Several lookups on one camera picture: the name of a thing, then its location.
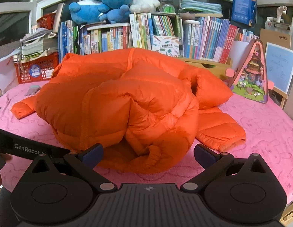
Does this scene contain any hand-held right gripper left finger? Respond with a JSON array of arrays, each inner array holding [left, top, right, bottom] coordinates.
[[25, 143, 118, 192]]

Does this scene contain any row of colourful children's books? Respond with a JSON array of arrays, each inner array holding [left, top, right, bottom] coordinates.
[[80, 24, 131, 54]]

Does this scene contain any beige leaning board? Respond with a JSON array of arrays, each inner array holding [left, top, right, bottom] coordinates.
[[52, 3, 66, 33]]

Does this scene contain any white pipe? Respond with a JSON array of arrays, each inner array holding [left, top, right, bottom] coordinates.
[[266, 6, 291, 30]]

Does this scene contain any small red plastic basket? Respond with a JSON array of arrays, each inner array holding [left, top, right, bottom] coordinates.
[[37, 13, 57, 30]]

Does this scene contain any small grey plush toy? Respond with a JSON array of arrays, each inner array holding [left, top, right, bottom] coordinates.
[[25, 84, 41, 96]]

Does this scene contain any row of green white books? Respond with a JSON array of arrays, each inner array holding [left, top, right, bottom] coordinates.
[[129, 12, 183, 57]]

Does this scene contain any row of pastel spine books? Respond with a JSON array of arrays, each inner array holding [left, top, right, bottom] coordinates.
[[183, 16, 238, 63]]

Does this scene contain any wooden drawer organizer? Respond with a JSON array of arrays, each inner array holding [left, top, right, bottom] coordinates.
[[182, 57, 233, 81]]

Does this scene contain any pink triangular dollhouse toy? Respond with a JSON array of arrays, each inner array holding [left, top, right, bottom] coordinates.
[[225, 39, 274, 104]]

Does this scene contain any white paper sheet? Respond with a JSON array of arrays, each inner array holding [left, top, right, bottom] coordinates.
[[0, 57, 19, 100]]

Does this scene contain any stack of teal folders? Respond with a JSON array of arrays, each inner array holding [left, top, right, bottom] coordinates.
[[179, 0, 224, 15]]

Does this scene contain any row of small colourful books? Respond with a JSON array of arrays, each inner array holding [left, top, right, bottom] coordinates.
[[236, 28, 259, 42]]

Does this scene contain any stack of papers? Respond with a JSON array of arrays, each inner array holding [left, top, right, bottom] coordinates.
[[20, 27, 59, 63]]

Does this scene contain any wooden easel with blue sheet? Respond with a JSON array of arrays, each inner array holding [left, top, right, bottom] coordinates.
[[265, 42, 293, 110]]

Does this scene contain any red plastic crate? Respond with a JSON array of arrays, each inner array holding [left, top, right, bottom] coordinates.
[[14, 52, 60, 84]]

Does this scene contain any blue cardboard box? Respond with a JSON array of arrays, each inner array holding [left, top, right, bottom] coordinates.
[[232, 0, 258, 27]]

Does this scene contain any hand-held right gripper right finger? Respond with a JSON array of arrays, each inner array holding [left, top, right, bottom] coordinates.
[[180, 143, 273, 193]]

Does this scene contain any white shelf board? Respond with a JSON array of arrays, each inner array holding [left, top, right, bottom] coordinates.
[[87, 23, 131, 31]]

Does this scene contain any brown cardboard box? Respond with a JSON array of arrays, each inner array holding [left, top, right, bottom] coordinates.
[[259, 28, 291, 52]]

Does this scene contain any row of tall blue books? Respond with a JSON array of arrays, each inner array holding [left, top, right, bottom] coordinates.
[[59, 20, 80, 55]]

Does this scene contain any white pencil print box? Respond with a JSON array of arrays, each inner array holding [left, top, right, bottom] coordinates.
[[152, 35, 179, 57]]

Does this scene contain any orange puffer jacket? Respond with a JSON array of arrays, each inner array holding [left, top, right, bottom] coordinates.
[[11, 47, 246, 174]]

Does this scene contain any green round toy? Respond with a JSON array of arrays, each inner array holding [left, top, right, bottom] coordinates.
[[162, 3, 177, 13]]

